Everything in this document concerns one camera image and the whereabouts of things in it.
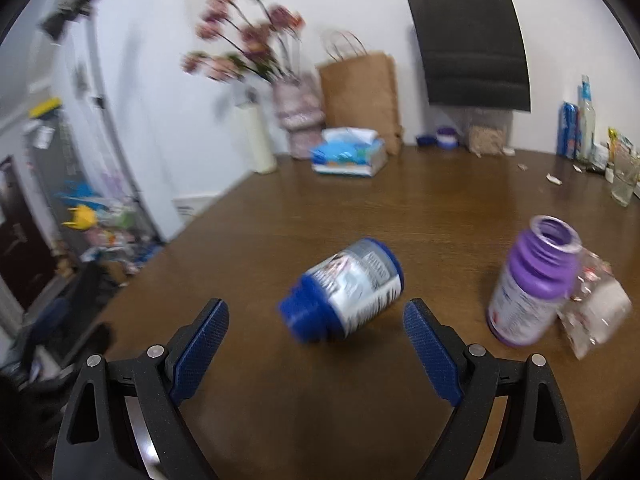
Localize purple supplement bottle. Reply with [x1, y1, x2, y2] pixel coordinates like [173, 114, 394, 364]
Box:
[486, 216, 582, 347]

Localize blue supplement bottle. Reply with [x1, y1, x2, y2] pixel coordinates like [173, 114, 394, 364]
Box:
[279, 237, 405, 342]

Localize yellow toy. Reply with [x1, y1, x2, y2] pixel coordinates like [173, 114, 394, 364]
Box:
[62, 205, 99, 231]

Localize clear drinking glass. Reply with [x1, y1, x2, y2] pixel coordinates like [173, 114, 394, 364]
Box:
[611, 148, 639, 207]

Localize small purple lidded jar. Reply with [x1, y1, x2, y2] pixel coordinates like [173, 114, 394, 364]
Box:
[436, 127, 459, 150]

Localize blue jar lid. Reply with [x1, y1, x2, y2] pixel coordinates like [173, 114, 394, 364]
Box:
[416, 134, 437, 148]

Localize clear jar with grains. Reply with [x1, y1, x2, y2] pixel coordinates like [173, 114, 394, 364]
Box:
[466, 108, 511, 156]

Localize blue drink can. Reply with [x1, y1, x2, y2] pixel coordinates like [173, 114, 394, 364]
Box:
[556, 102, 578, 159]

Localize cream cylindrical bottle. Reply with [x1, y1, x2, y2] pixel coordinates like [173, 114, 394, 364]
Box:
[234, 103, 278, 174]

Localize blue tissue pack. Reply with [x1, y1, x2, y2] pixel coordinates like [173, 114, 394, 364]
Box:
[310, 127, 388, 178]

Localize pink ceramic vase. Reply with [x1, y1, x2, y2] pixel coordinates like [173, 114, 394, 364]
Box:
[272, 73, 326, 159]

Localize brown paper bag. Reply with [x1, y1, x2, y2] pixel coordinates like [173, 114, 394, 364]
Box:
[317, 30, 404, 155]

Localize dried pink flowers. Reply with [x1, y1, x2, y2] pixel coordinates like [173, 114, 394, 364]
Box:
[181, 0, 305, 84]

